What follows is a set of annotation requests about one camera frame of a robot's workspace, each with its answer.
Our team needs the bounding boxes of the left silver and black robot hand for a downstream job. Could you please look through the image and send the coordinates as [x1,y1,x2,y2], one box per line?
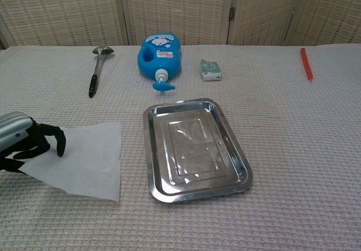
[0,111,67,174]

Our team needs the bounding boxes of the white paper sheet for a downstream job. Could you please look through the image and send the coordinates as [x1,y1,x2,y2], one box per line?
[6,121,122,203]

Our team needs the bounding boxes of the stainless steel tray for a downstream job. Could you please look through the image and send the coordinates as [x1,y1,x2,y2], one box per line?
[142,97,253,204]

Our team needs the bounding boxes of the blue pump detergent bottle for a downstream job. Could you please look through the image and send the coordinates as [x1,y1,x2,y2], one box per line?
[137,33,182,93]

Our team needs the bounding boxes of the woven folding screen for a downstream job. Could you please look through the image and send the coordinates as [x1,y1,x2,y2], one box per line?
[0,0,361,50]

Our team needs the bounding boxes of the green and white tissue pack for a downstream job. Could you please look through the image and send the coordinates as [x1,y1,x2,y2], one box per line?
[200,59,223,82]

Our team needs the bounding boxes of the white waffle-weave tablecloth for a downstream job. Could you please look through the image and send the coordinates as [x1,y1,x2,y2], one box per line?
[0,43,361,251]

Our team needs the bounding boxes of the red stick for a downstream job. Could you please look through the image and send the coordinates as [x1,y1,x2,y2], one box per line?
[300,47,314,82]

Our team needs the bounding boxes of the steel ladle with black handle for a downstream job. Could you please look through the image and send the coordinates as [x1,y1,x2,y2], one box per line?
[88,45,115,99]

